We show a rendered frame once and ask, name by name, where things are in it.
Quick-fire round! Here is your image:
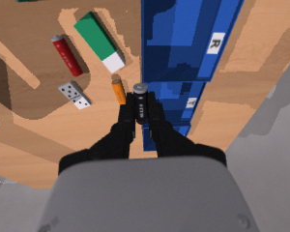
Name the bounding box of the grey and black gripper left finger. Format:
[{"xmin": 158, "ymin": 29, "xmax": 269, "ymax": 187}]
[{"xmin": 58, "ymin": 92, "xmax": 135, "ymax": 176}]

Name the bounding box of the orange battery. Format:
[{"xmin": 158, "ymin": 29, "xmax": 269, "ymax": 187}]
[{"xmin": 111, "ymin": 80, "xmax": 126, "ymax": 104}]

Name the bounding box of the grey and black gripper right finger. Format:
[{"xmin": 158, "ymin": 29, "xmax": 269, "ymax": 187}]
[{"xmin": 148, "ymin": 91, "xmax": 227, "ymax": 168}]

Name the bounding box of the black aa battery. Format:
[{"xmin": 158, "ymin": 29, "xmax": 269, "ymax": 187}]
[{"xmin": 132, "ymin": 83, "xmax": 148, "ymax": 125}]

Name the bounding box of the green and white eraser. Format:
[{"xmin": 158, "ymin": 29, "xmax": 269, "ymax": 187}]
[{"xmin": 73, "ymin": 12, "xmax": 126, "ymax": 73}]

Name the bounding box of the red aa battery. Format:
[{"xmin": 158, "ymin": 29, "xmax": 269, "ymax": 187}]
[{"xmin": 51, "ymin": 35, "xmax": 83, "ymax": 76}]

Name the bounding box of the white domino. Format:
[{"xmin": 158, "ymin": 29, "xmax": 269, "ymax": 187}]
[{"xmin": 58, "ymin": 81, "xmax": 92, "ymax": 109}]

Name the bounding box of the blue three-compartment bin rack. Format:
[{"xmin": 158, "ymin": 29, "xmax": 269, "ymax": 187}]
[{"xmin": 141, "ymin": 0, "xmax": 245, "ymax": 137}]

